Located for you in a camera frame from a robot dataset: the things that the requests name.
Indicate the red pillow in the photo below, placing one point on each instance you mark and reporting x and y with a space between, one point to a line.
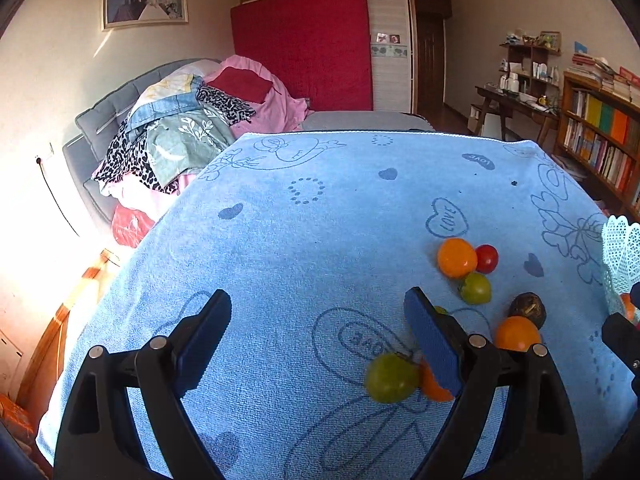
240 85

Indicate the red mattress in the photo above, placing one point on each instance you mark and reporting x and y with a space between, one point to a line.
305 45

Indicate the wooden bedside table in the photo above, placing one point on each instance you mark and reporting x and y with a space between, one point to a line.
65 310

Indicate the red patterned cloth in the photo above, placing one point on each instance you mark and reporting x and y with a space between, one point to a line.
130 225

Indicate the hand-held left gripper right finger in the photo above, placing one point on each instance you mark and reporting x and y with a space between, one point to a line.
432 340

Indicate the white yellow pillow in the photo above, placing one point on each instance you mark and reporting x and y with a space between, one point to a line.
170 82

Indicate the large green tomato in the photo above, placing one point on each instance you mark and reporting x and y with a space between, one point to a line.
392 377

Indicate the grey padded headboard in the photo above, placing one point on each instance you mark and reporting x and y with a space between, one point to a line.
95 125

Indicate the orange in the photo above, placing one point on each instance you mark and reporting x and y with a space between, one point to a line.
456 258
431 387
627 306
517 334

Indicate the dark brown round fruit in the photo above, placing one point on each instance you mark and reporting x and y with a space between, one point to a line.
527 308

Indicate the green floral cloth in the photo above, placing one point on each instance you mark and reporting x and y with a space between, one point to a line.
185 140

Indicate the small photos on wardrobe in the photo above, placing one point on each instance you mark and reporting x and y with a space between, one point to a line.
389 38

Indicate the dark wooden door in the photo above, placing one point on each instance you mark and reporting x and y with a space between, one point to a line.
430 60

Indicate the grey bed mattress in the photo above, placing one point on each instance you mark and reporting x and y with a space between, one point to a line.
360 121

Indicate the pink blanket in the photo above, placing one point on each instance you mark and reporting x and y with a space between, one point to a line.
285 105

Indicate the wooden desk shelf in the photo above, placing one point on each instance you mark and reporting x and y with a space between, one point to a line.
530 55

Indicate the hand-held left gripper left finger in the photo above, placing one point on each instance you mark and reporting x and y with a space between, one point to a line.
200 345

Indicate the red tomato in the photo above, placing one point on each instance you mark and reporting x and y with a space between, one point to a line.
488 258

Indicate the white stool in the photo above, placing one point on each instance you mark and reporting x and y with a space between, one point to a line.
482 115

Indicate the wooden desk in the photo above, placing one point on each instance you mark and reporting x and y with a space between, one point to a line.
505 102

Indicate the leopard print cloth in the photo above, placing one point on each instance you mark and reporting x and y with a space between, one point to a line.
225 102
125 155

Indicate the blue printed towel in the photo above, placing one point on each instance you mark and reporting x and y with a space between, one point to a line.
300 260

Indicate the blue card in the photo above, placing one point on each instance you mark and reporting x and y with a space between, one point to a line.
581 48

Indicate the stacks of books atop bookshelf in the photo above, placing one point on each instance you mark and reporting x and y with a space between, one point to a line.
605 72

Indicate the denim cloth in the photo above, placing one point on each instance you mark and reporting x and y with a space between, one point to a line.
160 107

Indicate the framed wedding photo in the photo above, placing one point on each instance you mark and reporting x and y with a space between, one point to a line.
145 0

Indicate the wooden bookshelf with books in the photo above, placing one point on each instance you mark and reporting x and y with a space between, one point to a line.
595 130

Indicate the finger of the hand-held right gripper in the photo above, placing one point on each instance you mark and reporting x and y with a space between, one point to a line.
622 340
636 296

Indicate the white lattice plastic basket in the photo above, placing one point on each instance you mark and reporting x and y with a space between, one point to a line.
620 255

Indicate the small picture frame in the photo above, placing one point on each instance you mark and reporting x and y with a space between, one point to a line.
550 40

